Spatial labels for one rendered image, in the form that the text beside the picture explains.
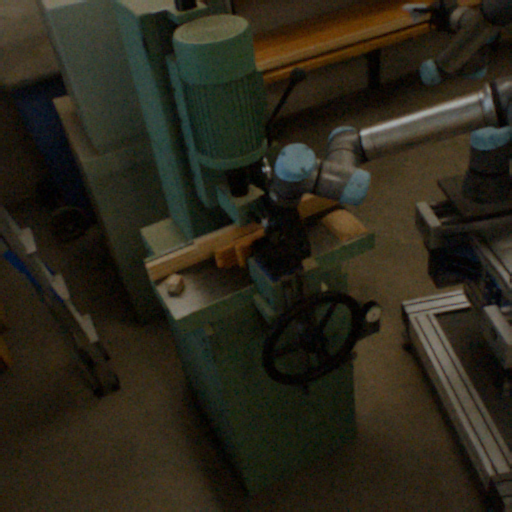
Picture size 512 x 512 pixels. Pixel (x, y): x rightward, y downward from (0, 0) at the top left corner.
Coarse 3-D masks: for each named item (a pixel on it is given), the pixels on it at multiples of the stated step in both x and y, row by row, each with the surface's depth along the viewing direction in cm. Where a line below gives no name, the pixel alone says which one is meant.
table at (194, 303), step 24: (312, 216) 181; (312, 240) 172; (336, 240) 171; (360, 240) 171; (216, 264) 170; (336, 264) 171; (192, 288) 163; (216, 288) 162; (240, 288) 161; (168, 312) 162; (192, 312) 156; (216, 312) 160; (264, 312) 158
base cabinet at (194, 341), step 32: (320, 320) 181; (192, 352) 202; (256, 352) 176; (192, 384) 237; (224, 384) 176; (256, 384) 183; (320, 384) 198; (352, 384) 206; (224, 416) 191; (256, 416) 191; (288, 416) 199; (320, 416) 207; (352, 416) 217; (224, 448) 225; (256, 448) 200; (288, 448) 208; (320, 448) 218; (256, 480) 210
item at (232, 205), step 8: (216, 184) 169; (224, 184) 169; (224, 192) 166; (224, 200) 167; (232, 200) 162; (240, 200) 162; (248, 200) 161; (256, 200) 162; (224, 208) 170; (232, 208) 163; (240, 208) 161; (248, 208) 162; (256, 208) 163; (232, 216) 166; (240, 216) 162; (248, 216) 163; (240, 224) 163
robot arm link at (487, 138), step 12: (480, 132) 178; (492, 132) 176; (504, 132) 175; (480, 144) 179; (492, 144) 177; (504, 144) 177; (480, 156) 181; (492, 156) 179; (504, 156) 180; (480, 168) 183; (492, 168) 182; (504, 168) 182
